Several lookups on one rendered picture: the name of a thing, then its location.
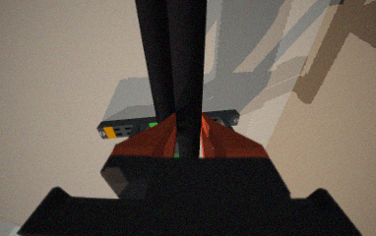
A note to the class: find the dark grey wall rack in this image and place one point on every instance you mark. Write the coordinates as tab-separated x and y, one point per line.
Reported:
131	127

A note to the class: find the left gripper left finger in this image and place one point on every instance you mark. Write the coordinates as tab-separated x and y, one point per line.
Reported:
153	141

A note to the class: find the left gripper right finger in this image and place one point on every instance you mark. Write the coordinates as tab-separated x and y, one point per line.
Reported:
227	143

